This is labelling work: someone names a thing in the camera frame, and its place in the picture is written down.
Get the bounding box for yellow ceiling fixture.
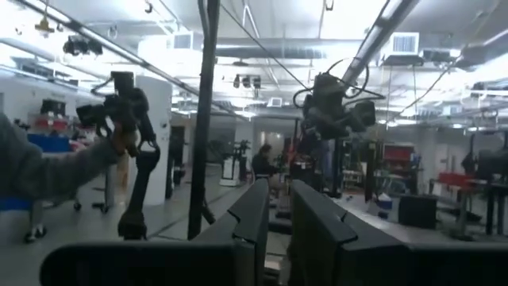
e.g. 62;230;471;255
34;15;55;35

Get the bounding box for seated person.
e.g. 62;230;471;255
251;143;281;187

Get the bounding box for red bench top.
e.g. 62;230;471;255
438;171;475;187

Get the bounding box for white and blue container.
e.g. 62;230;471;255
375;191;394;219

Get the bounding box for black ceiling camera cluster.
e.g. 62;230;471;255
62;34;104;56

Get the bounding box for long ceiling light strip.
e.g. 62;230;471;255
343;0;421;84

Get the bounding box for red storage bin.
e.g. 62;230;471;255
383;145;416;162

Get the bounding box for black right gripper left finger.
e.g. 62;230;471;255
39;178;271;286

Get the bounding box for black ceiling spotlights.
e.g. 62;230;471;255
232;74;263;91

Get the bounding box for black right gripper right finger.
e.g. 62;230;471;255
288;179;508;286

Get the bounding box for black box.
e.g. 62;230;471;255
398;193;438;230

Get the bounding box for blue table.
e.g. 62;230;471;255
27;133;72;154

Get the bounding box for person's hand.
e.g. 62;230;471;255
109;122;140;158

